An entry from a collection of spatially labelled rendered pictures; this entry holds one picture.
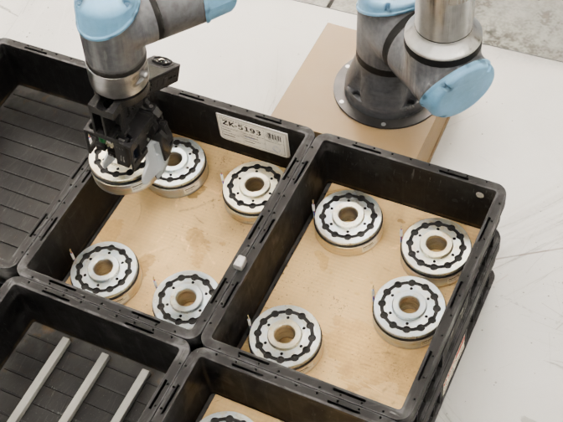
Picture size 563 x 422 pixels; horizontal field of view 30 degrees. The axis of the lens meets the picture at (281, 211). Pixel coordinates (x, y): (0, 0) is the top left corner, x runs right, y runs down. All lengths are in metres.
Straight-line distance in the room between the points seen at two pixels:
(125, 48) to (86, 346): 0.50
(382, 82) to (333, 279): 0.37
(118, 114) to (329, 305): 0.43
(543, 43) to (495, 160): 1.24
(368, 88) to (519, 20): 1.41
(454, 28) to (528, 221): 0.40
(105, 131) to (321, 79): 0.60
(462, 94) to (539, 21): 1.54
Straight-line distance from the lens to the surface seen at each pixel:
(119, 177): 1.49
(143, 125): 1.38
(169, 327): 1.43
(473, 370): 1.63
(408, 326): 1.48
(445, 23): 1.53
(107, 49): 1.25
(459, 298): 1.42
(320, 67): 1.88
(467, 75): 1.58
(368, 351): 1.49
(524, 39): 3.07
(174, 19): 1.26
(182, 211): 1.66
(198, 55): 2.07
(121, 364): 1.53
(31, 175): 1.78
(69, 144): 1.80
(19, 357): 1.59
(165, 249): 1.62
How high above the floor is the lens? 2.14
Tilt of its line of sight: 53 degrees down
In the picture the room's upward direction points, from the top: 9 degrees counter-clockwise
